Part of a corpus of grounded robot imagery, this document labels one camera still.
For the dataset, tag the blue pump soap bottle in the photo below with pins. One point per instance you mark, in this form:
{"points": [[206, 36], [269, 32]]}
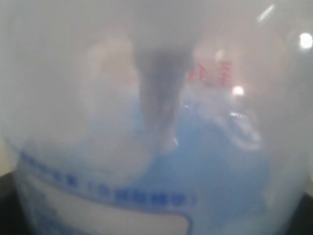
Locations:
{"points": [[157, 117]]}

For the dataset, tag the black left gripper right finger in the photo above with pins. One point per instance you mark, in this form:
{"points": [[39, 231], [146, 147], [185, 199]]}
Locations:
{"points": [[302, 221]]}

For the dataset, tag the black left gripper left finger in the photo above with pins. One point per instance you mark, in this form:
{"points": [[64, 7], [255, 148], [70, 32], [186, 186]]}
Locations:
{"points": [[12, 219]]}

